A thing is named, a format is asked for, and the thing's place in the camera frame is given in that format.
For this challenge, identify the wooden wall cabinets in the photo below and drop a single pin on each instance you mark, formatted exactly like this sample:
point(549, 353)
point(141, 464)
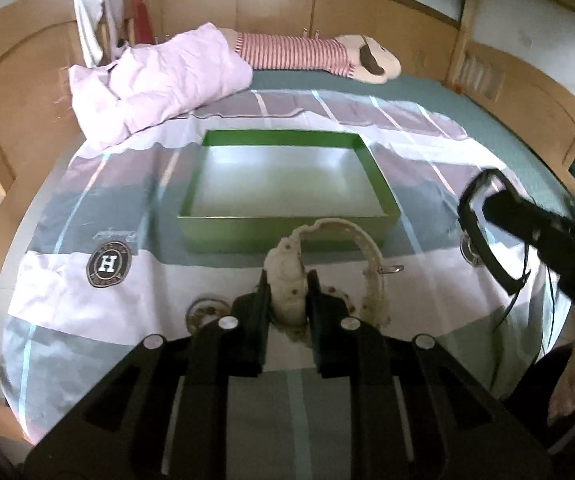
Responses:
point(422, 39)

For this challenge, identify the wooden bed footboard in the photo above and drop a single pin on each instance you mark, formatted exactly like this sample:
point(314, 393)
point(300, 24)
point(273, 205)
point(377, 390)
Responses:
point(539, 110)

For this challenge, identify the red cloth on chair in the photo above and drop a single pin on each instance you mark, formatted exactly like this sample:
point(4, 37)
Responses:
point(139, 29)

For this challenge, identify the striped plush doll pillow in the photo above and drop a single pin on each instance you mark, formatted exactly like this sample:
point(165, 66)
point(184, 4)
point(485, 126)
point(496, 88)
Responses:
point(354, 57)

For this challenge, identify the green bed mattress cover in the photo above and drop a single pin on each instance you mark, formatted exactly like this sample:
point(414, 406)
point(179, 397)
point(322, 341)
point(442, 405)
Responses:
point(540, 182)

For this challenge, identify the green cardboard box tray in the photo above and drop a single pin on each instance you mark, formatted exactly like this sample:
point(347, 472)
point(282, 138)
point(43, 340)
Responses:
point(249, 188)

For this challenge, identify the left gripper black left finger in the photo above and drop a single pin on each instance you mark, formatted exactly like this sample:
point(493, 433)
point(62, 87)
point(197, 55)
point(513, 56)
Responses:
point(236, 344)

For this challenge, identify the pink crumpled quilt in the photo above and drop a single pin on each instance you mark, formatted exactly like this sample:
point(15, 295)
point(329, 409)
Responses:
point(148, 85)

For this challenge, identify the wooden bed headboard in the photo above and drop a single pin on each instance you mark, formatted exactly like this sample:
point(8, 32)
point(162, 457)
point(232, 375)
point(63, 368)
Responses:
point(38, 43)

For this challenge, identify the striped pastel bed sheet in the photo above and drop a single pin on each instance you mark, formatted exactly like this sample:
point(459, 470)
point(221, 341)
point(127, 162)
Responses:
point(135, 234)

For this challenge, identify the grey towel on headboard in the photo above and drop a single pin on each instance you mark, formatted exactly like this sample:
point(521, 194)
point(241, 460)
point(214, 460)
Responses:
point(89, 14)

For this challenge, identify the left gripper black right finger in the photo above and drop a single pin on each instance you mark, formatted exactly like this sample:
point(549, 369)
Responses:
point(342, 345)

